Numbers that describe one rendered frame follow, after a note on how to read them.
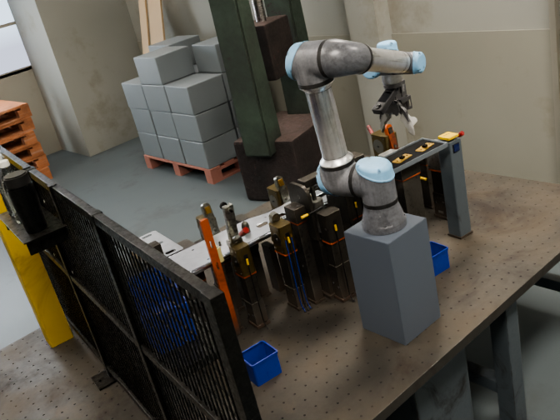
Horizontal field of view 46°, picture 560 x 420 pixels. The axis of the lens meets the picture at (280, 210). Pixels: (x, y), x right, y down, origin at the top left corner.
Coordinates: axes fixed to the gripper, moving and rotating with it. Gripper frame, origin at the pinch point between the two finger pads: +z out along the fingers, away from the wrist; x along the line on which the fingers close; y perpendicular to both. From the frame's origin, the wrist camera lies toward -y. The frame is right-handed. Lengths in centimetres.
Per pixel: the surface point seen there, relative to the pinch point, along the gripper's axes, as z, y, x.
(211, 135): 81, 141, 334
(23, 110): 44, 69, 567
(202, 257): 26, -72, 43
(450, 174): 25.8, 23.3, -5.1
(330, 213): 18.1, -35.6, 7.0
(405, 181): 18.0, -2.3, -2.6
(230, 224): 12, -65, 28
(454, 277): 56, -4, -21
